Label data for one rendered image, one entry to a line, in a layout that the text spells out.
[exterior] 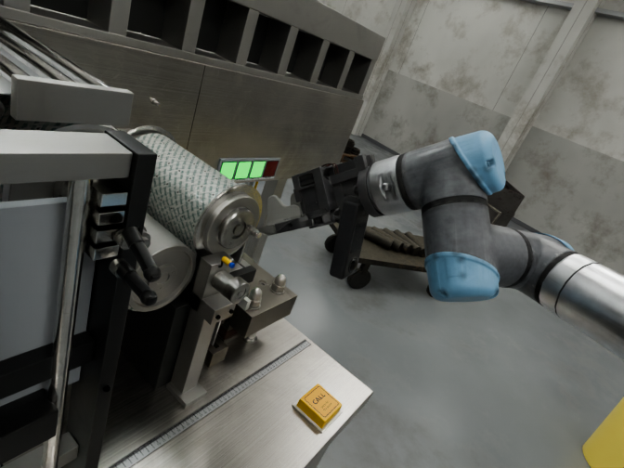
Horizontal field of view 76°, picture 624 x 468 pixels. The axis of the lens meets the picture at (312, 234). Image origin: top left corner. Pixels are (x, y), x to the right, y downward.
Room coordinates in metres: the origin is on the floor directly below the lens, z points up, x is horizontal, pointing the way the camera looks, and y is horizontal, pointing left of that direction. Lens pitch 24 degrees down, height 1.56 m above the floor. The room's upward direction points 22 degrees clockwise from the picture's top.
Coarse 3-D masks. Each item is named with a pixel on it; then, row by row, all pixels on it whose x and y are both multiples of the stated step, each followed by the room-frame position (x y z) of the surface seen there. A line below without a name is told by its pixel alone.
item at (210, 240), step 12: (228, 204) 0.57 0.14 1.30; (240, 204) 0.60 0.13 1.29; (252, 204) 0.62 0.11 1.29; (216, 216) 0.56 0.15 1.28; (204, 228) 0.55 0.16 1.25; (216, 228) 0.56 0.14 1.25; (204, 240) 0.56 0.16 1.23; (216, 240) 0.57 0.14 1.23; (216, 252) 0.58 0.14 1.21; (228, 252) 0.60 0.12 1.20
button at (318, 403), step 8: (312, 392) 0.65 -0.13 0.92; (320, 392) 0.66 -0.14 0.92; (328, 392) 0.67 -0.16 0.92; (304, 400) 0.62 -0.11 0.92; (312, 400) 0.63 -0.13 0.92; (320, 400) 0.64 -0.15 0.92; (328, 400) 0.65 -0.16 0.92; (336, 400) 0.65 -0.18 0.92; (304, 408) 0.61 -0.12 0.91; (312, 408) 0.61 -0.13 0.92; (320, 408) 0.62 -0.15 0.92; (328, 408) 0.63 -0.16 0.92; (336, 408) 0.63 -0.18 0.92; (312, 416) 0.60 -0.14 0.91; (320, 416) 0.60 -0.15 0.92; (328, 416) 0.61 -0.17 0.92; (320, 424) 0.59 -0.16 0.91
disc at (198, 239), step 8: (240, 184) 0.61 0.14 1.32; (224, 192) 0.57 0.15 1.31; (232, 192) 0.59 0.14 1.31; (240, 192) 0.61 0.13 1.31; (248, 192) 0.62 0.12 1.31; (256, 192) 0.64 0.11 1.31; (216, 200) 0.56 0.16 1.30; (224, 200) 0.58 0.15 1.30; (256, 200) 0.65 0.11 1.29; (208, 208) 0.55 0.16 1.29; (200, 216) 0.54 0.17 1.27; (208, 216) 0.56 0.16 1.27; (200, 224) 0.54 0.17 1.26; (200, 232) 0.55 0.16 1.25; (200, 240) 0.55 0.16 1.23; (200, 248) 0.56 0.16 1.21
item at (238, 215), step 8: (240, 208) 0.60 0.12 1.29; (232, 216) 0.58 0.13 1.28; (240, 216) 0.59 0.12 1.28; (248, 216) 0.61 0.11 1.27; (224, 224) 0.57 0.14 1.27; (232, 224) 0.58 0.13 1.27; (240, 224) 0.60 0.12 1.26; (248, 224) 0.61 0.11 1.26; (224, 232) 0.57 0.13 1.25; (232, 232) 0.59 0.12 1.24; (240, 232) 0.60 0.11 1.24; (224, 240) 0.57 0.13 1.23; (232, 240) 0.59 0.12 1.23; (240, 240) 0.61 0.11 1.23
